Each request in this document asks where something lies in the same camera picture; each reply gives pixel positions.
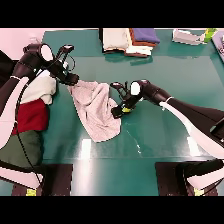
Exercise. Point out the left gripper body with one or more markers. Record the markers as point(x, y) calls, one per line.
point(70, 79)

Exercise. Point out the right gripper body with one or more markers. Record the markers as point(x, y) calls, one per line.
point(120, 109)

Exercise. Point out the pale pink garment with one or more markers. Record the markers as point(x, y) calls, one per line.
point(96, 110)

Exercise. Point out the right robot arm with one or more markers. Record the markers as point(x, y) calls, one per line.
point(186, 111)

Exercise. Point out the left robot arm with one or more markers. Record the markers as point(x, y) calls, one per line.
point(31, 61)

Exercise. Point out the red garment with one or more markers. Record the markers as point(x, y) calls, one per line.
point(31, 116)

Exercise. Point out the beige folded garment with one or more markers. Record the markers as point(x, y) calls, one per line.
point(115, 39)

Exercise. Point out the white folded garment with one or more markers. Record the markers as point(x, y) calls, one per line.
point(140, 50)

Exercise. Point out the brown folded garment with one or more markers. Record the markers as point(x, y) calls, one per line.
point(143, 44)

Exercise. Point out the purple folded garment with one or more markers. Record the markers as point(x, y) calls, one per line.
point(146, 35)

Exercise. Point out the dark green garment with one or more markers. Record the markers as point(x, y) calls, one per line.
point(23, 148)

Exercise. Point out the green packet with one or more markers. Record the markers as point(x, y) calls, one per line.
point(210, 34)

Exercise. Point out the lavender cloth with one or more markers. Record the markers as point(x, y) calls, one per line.
point(219, 43)

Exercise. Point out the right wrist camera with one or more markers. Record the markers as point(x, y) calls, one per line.
point(120, 88)

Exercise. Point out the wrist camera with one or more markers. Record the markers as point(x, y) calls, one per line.
point(120, 88)
point(65, 50)

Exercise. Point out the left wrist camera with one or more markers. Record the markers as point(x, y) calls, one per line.
point(65, 50)

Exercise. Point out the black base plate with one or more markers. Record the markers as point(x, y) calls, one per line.
point(168, 178)
point(56, 180)

